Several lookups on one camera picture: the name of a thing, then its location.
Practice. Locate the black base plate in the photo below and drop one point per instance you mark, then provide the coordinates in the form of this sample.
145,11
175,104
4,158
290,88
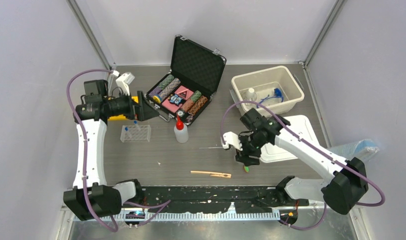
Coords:
215,199

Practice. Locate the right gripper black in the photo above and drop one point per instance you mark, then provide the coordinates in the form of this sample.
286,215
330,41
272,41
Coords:
244,157

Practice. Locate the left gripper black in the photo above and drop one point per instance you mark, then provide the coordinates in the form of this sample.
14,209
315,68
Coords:
143,110

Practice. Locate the white squeeze bottle red cap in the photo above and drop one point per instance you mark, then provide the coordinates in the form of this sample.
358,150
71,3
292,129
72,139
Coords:
181,131

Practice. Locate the beige plastic bin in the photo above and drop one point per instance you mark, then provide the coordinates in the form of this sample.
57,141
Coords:
274,77

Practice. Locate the yellow test tube rack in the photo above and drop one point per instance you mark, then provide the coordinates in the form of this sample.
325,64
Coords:
122,117

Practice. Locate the black poker chip case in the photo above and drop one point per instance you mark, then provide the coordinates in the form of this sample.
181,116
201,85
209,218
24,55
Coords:
198,68

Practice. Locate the clear plastic well plate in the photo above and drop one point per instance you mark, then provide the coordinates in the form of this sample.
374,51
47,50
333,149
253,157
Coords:
144,134

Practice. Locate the blue safety glasses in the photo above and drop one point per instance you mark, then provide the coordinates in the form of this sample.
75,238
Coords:
269,97

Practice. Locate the clear glass petri dish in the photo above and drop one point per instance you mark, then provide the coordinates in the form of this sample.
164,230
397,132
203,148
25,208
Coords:
252,97

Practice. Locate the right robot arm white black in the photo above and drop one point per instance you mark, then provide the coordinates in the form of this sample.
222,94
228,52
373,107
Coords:
342,181

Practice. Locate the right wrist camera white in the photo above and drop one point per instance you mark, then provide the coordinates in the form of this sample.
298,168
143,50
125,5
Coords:
231,139

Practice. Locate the white bin lid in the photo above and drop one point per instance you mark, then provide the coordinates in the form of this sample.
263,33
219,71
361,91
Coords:
299,123

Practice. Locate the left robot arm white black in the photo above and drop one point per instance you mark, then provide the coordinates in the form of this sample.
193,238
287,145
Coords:
90,196

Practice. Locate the wooden clothespin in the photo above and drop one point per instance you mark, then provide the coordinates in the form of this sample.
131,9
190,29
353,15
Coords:
212,174

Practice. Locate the blue plastic bag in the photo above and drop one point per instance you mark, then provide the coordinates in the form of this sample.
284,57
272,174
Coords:
364,150

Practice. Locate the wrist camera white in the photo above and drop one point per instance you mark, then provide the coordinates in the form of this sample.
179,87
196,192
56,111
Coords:
123,81
231,139

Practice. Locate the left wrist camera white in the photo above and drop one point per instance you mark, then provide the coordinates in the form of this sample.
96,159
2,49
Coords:
123,81

